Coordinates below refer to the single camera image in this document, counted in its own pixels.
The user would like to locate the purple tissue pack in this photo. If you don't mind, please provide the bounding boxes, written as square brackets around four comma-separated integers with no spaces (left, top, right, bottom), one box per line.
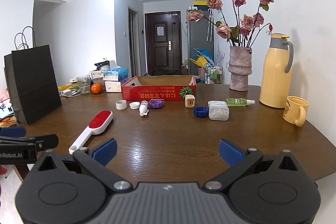
[120,77,129,83]

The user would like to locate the purple jar lid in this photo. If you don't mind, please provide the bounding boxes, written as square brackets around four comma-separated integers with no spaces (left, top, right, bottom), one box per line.
[149,99,163,109]

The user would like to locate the red white lint brush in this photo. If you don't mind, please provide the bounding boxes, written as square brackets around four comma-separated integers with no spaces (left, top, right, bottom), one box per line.
[68,110,113,155]

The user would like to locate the orange fruit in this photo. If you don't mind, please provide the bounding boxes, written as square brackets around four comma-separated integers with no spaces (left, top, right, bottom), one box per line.
[91,83,102,94]

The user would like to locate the clear jar white pellets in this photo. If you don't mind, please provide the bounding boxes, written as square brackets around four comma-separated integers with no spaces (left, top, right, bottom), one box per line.
[208,100,230,121]

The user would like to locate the pink textured vase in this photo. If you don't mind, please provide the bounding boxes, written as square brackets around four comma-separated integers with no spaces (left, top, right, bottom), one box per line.
[228,46,252,91]

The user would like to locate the blue jar lid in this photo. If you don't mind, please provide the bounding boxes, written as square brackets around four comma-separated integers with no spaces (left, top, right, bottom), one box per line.
[193,106,209,118]

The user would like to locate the red cardboard box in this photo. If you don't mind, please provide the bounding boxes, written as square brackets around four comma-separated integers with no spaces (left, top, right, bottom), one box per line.
[121,75,196,101]

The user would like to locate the dark brown door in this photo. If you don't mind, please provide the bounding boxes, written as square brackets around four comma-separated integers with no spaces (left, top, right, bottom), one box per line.
[145,11,182,75]

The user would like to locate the blue tissue pack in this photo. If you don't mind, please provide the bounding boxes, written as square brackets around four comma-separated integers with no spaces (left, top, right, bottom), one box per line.
[103,67,128,82]

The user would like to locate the white power adapter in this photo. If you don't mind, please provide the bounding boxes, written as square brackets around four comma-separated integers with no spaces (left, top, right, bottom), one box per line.
[61,89,73,97]

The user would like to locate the dried pink roses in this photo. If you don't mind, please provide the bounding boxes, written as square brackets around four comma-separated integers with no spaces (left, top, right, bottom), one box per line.
[186,0,274,48]

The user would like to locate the small white medicine bottle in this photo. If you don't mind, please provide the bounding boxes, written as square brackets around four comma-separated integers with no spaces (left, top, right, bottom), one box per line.
[139,100,149,116]

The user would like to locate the wire trolley rack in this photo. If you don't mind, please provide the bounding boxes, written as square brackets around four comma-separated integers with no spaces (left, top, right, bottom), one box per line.
[205,63,224,84]

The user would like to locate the yellow bear mug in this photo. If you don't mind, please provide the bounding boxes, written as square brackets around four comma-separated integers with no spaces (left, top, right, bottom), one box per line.
[282,96,309,127]

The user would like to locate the yellow thermos jug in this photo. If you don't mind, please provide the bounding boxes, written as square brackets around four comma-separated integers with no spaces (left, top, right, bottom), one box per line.
[259,33,294,108]

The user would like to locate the white bottle cap left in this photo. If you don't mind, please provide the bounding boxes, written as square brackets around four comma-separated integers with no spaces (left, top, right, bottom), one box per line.
[129,102,140,110]

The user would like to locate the grey tape roll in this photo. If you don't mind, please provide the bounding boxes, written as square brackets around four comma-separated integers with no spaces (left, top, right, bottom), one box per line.
[116,99,127,110]

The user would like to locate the person's hand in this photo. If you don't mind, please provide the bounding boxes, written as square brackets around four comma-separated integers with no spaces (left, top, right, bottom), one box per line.
[0,165,7,176]

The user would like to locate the glass cup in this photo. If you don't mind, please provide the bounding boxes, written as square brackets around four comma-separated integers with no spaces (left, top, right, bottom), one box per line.
[76,75,91,95]

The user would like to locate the green spray bottle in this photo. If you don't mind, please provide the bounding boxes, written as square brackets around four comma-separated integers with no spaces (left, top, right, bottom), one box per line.
[225,98,256,107]

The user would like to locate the clear food container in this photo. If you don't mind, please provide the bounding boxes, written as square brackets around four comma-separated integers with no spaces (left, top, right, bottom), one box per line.
[90,70,105,90]

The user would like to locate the black paper bag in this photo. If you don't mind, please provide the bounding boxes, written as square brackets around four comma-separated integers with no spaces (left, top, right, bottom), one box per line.
[4,31,62,125]

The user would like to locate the grey refrigerator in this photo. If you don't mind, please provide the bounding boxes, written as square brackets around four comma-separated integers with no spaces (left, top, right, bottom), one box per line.
[187,18,214,75]

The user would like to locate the cream cube charger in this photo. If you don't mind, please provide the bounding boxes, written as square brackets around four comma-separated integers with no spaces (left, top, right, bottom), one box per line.
[185,94,195,108]

